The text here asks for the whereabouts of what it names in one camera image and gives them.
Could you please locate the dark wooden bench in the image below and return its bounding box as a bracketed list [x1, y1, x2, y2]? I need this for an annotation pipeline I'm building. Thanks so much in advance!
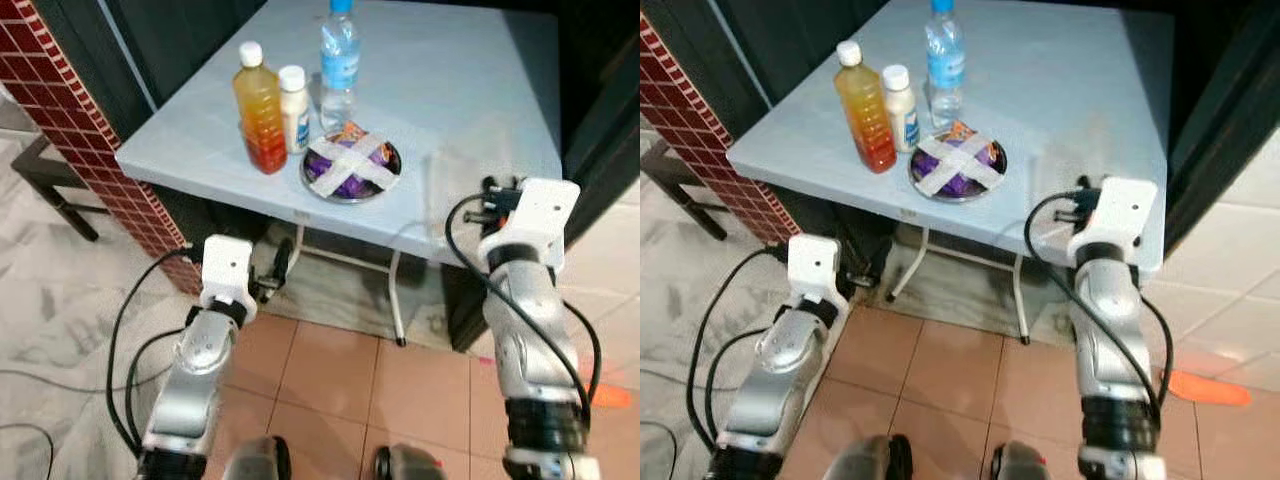
[640, 140, 717, 242]
[10, 135, 101, 242]

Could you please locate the black floor cable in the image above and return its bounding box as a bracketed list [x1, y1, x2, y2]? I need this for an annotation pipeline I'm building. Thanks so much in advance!
[640, 420, 683, 480]
[0, 423, 57, 480]

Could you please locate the red tiled pillar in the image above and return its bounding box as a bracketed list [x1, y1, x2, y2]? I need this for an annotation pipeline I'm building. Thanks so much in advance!
[640, 10, 801, 248]
[0, 0, 203, 296]

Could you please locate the orange juice bottle white cap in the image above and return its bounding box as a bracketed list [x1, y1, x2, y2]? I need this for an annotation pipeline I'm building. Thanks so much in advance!
[834, 41, 898, 175]
[233, 41, 288, 175]

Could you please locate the grey robot leg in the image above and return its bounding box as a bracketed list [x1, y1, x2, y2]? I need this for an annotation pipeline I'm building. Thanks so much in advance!
[375, 443, 447, 480]
[990, 442, 1053, 480]
[222, 435, 292, 480]
[833, 435, 912, 480]

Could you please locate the small white plastic bottle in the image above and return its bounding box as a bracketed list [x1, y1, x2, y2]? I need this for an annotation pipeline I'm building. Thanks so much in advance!
[882, 65, 918, 153]
[278, 66, 311, 154]

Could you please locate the dark wooden door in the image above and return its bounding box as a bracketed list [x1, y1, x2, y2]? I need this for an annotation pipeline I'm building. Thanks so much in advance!
[1163, 0, 1280, 253]
[558, 0, 641, 217]

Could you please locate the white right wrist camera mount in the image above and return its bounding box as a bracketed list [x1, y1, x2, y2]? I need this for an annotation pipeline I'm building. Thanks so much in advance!
[1068, 178, 1159, 263]
[478, 178, 581, 263]

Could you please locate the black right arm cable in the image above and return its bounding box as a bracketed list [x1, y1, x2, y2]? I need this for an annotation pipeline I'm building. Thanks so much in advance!
[1024, 190, 1174, 423]
[445, 193, 602, 421]

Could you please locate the grey left robot leg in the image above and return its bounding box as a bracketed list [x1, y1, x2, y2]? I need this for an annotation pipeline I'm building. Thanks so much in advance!
[222, 435, 292, 480]
[833, 435, 912, 480]

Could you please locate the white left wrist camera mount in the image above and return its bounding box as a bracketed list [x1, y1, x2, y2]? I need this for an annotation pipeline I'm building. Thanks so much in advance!
[200, 235, 258, 313]
[787, 235, 844, 311]

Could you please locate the clear water bottle blue label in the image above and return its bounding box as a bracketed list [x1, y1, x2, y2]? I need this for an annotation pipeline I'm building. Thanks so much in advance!
[925, 0, 966, 129]
[320, 0, 361, 133]

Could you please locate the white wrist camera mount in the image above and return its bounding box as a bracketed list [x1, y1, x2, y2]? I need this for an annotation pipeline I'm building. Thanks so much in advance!
[478, 178, 581, 263]
[787, 235, 844, 311]
[200, 235, 258, 313]
[1068, 178, 1159, 263]

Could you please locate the light blue folding table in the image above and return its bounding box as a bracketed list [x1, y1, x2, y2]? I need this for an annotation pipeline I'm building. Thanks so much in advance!
[115, 0, 563, 346]
[727, 0, 1174, 346]

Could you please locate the white tape strip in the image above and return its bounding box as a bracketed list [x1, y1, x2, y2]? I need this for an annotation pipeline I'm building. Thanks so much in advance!
[915, 133, 999, 196]
[306, 143, 398, 191]
[914, 142, 1004, 191]
[308, 133, 394, 196]

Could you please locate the purple snack packet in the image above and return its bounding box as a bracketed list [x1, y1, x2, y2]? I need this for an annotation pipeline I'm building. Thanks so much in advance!
[918, 122, 1001, 198]
[312, 122, 396, 199]

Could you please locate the grey right robot leg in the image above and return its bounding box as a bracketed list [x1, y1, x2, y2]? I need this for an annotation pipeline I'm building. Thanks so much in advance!
[990, 442, 1053, 480]
[375, 443, 447, 480]

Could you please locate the orange floor marker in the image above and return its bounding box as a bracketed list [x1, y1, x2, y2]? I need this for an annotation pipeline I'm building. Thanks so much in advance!
[1168, 370, 1252, 407]

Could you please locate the thin grey floor cable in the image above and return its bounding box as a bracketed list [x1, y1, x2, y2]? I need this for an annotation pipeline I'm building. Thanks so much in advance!
[0, 369, 113, 394]

